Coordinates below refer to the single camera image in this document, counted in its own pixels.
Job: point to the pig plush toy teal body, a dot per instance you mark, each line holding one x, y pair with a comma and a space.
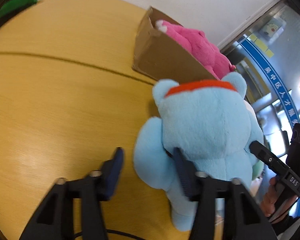
257, 170

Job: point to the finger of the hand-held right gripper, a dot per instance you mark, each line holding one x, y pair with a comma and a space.
267, 156

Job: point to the brown cardboard box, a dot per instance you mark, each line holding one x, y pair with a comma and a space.
165, 60

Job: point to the blue banner strip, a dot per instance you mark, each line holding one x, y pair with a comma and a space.
267, 72

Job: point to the yellow sticky note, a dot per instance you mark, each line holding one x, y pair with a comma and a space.
253, 38
260, 44
269, 53

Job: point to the person's right hand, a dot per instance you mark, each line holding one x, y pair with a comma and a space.
267, 201

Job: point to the light blue plush toy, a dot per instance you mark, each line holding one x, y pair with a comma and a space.
202, 130

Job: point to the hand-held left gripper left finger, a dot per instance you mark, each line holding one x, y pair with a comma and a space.
112, 176

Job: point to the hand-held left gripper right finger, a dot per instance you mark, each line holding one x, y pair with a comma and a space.
183, 177

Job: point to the cartoon bear sticker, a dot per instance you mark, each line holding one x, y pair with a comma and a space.
272, 28

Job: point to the pink plush toy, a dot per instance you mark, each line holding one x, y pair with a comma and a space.
202, 50

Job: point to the green table cloth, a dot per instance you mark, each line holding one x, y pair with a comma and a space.
22, 1

